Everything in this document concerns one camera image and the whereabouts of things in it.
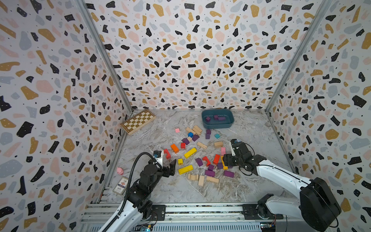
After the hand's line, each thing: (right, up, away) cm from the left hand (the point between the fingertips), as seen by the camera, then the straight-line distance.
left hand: (170, 158), depth 80 cm
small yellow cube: (+5, -4, +10) cm, 12 cm away
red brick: (+28, -3, +13) cm, 31 cm away
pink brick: (+33, +1, +17) cm, 37 cm away
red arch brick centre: (+21, -3, +13) cm, 24 cm away
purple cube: (+24, +23, +34) cm, 47 cm away
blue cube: (+10, +11, +25) cm, 30 cm away
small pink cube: (+1, +14, +29) cm, 32 cm away
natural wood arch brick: (+13, -12, +5) cm, 18 cm away
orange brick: (0, +2, +18) cm, 18 cm away
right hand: (+34, -2, +8) cm, 35 cm away
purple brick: (+35, -11, +9) cm, 38 cm away
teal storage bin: (+29, +27, +38) cm, 55 cm away
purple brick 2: (+23, -11, +8) cm, 26 cm away
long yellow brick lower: (+8, -8, +8) cm, 14 cm away
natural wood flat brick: (+24, -14, +6) cm, 28 cm away
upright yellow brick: (+32, -8, +10) cm, 35 cm away
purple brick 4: (+16, -5, +13) cm, 21 cm away
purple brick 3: (+36, +23, +37) cm, 56 cm away
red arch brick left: (-4, -1, +15) cm, 15 cm away
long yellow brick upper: (+11, 0, +17) cm, 20 cm away
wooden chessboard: (-30, +21, +30) cm, 47 cm away
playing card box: (-28, -16, +2) cm, 32 cm away
